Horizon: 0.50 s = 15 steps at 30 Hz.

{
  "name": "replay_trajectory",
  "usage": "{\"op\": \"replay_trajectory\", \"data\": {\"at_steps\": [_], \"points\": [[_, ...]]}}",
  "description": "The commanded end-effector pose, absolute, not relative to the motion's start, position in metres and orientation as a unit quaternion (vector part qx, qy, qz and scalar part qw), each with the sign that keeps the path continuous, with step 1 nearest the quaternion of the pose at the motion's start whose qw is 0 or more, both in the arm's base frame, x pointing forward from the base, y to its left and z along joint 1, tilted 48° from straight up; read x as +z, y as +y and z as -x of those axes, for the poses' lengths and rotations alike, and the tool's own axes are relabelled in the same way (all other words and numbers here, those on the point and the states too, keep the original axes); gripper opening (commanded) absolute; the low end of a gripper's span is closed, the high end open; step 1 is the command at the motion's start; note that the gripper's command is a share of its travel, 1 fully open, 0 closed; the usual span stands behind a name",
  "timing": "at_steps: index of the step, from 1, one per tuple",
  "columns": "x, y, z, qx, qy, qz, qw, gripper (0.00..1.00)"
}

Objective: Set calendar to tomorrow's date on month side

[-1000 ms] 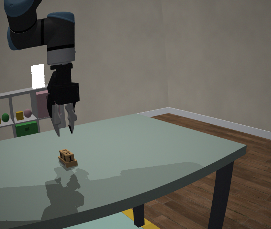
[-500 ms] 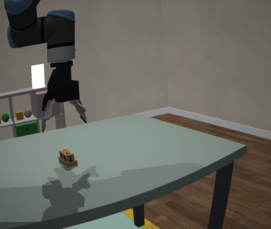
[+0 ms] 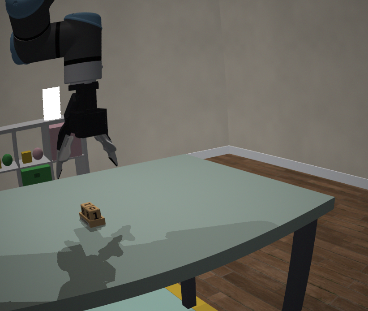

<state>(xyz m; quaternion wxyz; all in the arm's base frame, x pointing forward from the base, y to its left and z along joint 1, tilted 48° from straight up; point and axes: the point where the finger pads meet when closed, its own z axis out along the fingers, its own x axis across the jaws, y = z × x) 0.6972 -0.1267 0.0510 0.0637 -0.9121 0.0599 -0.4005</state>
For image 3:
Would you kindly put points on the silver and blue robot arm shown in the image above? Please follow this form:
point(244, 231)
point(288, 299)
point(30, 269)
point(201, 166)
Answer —
point(78, 39)

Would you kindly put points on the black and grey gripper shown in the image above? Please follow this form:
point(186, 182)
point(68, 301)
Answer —
point(86, 120)

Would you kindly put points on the brown number cube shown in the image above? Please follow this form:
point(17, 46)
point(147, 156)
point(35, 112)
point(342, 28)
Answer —
point(93, 213)
point(83, 206)

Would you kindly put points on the brown wooden tray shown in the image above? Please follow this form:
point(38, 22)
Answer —
point(92, 223)

